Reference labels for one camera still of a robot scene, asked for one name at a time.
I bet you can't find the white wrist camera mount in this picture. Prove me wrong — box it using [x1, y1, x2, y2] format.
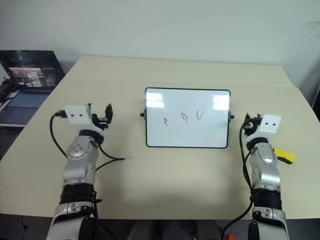
[64, 103, 93, 126]
[258, 113, 282, 134]

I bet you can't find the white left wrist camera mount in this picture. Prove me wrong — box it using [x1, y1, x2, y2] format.
[64, 103, 93, 126]

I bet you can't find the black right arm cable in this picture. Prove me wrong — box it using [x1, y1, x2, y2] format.
[222, 121, 255, 235]

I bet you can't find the small black-framed whiteboard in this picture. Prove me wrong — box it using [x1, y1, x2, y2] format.
[139, 86, 235, 149]

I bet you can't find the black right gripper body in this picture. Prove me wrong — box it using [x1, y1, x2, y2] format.
[243, 116, 262, 137]

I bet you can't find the black device beside laptop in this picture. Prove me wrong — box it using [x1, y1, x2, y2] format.
[0, 79, 13, 104]

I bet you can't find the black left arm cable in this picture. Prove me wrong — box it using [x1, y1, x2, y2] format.
[49, 109, 127, 174]

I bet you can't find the open blue laptop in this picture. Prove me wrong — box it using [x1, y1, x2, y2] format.
[0, 50, 66, 127]

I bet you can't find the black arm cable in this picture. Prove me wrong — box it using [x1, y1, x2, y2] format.
[222, 121, 255, 235]
[49, 109, 127, 174]

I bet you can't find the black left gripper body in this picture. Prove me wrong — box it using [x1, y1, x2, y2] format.
[90, 113, 111, 131]

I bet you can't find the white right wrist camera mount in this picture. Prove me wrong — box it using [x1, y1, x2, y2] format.
[258, 113, 282, 134]

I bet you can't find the yellow and black eraser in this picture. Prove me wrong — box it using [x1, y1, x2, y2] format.
[273, 147, 296, 165]

